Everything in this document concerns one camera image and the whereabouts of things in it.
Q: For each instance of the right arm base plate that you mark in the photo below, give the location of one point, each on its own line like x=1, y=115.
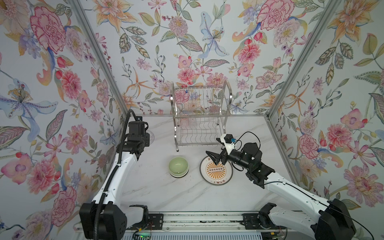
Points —
x=255, y=221

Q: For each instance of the pale green bowl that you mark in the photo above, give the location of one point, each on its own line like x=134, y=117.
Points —
x=178, y=167

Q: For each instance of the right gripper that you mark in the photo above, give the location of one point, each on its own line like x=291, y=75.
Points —
x=217, y=157

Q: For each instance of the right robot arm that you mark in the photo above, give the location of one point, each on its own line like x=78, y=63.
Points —
x=335, y=222

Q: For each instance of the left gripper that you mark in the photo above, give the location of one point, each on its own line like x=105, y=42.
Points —
x=146, y=135

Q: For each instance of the brown rimmed plate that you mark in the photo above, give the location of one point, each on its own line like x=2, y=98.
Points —
x=215, y=174

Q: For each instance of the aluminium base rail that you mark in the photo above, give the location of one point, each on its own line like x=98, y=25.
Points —
x=201, y=221

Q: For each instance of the chrome two-tier dish rack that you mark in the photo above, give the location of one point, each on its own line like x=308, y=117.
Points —
x=200, y=114

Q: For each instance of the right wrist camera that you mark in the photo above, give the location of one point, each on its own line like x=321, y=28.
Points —
x=228, y=141

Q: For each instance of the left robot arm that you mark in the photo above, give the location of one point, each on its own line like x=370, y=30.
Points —
x=103, y=218

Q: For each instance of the clear glass cup large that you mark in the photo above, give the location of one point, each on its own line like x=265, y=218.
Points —
x=151, y=137

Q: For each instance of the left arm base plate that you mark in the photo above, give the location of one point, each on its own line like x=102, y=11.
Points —
x=151, y=222

